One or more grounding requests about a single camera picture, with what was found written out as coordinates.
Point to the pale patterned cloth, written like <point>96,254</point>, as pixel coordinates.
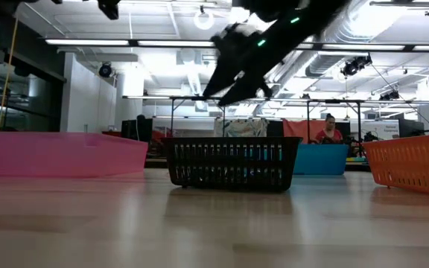
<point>242,128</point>

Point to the black monitor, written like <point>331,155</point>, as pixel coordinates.
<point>136,130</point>

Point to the white sign board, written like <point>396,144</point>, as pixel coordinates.
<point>382,130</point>

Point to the black slotted plastic basket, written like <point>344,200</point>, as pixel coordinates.
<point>231,182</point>

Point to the neighbouring black metal frame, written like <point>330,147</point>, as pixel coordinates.
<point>333,101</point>
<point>184,98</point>

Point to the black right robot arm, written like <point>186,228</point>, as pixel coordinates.
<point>304,18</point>

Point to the black ceiling spotlight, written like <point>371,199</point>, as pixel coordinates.
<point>354,66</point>
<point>104,70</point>
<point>389,95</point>

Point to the blue plastic bin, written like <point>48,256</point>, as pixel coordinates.
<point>320,160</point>

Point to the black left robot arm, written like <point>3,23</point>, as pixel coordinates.
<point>108,9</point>

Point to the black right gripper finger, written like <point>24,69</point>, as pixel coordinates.
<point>240,91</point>
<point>222,76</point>

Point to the orange slotted plastic basket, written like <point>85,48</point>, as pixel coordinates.
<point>415,164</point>

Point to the orange cloth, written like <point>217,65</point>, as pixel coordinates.
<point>298,128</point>

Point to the pink plastic bin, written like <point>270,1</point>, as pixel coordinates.
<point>65,154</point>

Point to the person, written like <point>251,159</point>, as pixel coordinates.
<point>329,134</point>
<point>140,117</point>

